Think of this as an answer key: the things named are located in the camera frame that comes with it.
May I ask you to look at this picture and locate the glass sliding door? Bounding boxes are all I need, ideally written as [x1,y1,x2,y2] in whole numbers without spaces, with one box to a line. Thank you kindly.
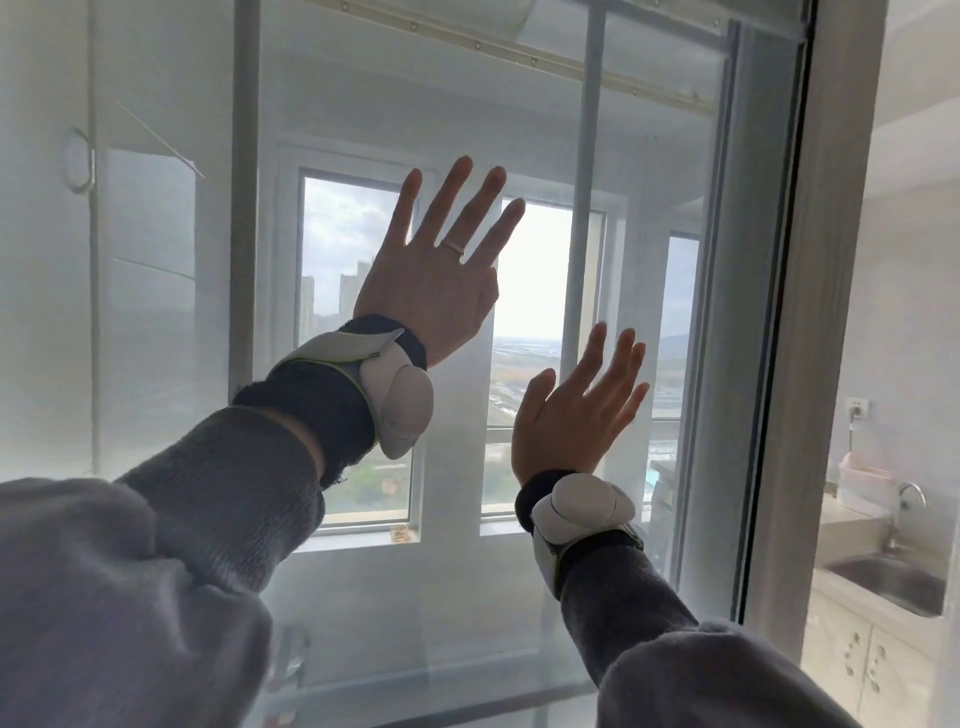
[228,0,819,728]

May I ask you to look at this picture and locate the white wrist tracker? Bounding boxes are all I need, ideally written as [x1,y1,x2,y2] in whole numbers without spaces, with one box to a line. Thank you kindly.
[529,472,648,601]
[268,330,437,461]

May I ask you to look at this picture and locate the person's left hand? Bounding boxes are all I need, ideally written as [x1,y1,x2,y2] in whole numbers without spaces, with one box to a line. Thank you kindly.
[352,156,527,369]

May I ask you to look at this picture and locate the person's right forearm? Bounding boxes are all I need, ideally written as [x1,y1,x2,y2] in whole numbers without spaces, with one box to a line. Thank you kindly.
[516,471,864,728]

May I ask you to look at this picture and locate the chrome faucet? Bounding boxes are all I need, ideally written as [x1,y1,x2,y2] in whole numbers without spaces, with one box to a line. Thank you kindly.
[883,481,929,556]

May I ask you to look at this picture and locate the white container with pink lid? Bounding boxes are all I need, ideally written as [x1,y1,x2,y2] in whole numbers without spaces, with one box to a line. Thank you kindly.
[837,450,896,519]

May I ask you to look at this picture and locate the person's left forearm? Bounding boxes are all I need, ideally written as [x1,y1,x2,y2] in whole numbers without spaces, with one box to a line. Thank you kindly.
[0,313,430,728]

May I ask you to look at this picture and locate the stainless steel sink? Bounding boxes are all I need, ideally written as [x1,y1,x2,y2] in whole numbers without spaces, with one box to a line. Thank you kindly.
[825,553,948,621]

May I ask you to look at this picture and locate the white kitchen cabinet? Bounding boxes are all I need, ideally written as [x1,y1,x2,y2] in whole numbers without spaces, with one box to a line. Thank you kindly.
[798,495,960,728]

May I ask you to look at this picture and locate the beige door frame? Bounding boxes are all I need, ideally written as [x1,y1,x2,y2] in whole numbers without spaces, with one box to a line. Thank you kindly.
[738,0,891,642]

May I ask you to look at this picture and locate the white framed window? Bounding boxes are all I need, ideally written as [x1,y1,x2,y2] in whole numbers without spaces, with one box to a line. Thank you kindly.
[276,142,706,552]

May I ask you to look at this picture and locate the person's right hand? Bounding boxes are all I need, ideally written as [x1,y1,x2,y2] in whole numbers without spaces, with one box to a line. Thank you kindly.
[510,322,651,486]

